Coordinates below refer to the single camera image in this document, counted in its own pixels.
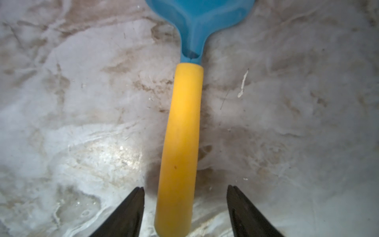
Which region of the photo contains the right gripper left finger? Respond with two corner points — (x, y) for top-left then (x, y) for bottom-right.
(90, 187), (145, 237)

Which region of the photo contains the blue rake yellow handle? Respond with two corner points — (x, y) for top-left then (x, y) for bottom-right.
(147, 0), (254, 237)

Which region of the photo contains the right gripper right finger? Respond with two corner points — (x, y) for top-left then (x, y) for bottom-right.
(227, 185), (283, 237)

